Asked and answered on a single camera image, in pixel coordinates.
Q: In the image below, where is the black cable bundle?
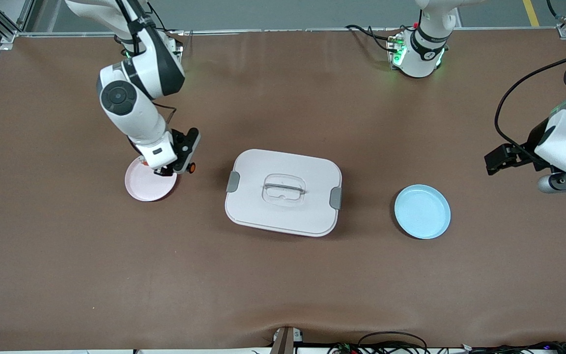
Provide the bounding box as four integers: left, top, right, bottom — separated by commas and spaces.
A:
327, 341, 566, 354

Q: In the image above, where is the black arm base cable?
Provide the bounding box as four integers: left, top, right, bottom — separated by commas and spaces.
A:
345, 25, 393, 52

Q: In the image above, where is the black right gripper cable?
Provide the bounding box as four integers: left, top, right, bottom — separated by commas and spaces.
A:
155, 101, 178, 126

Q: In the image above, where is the brown camera mount bracket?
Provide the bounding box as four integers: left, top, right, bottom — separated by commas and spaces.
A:
269, 326, 304, 354

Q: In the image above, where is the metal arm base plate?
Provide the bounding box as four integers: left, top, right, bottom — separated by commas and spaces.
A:
386, 34, 448, 75

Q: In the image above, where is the pink round plate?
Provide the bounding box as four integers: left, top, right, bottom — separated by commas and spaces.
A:
124, 157, 178, 202

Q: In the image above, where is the white lidded storage box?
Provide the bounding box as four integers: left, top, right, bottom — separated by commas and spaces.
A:
225, 148, 343, 238

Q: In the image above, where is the light blue round plate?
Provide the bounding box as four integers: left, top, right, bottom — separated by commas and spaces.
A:
394, 184, 452, 240

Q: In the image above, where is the black looped cable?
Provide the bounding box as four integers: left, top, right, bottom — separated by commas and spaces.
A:
358, 331, 429, 354

